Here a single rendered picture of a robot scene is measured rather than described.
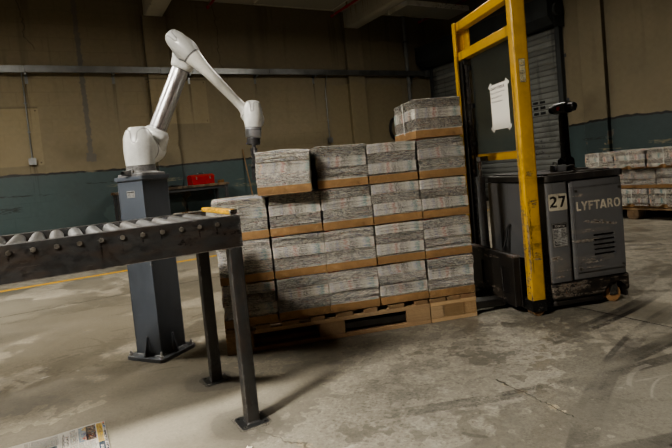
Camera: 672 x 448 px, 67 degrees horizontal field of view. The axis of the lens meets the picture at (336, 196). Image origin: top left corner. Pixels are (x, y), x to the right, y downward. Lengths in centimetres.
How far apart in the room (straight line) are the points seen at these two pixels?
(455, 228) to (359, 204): 59
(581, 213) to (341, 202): 140
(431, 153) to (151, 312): 178
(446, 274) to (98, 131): 723
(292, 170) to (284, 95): 756
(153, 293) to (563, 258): 230
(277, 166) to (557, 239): 165
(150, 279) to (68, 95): 667
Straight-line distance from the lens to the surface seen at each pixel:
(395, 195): 287
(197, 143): 950
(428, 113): 297
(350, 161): 280
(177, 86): 314
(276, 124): 1002
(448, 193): 299
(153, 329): 299
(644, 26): 904
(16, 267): 185
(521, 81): 302
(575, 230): 323
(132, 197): 292
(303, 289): 282
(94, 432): 236
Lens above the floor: 94
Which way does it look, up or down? 3 degrees down
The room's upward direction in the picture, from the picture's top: 5 degrees counter-clockwise
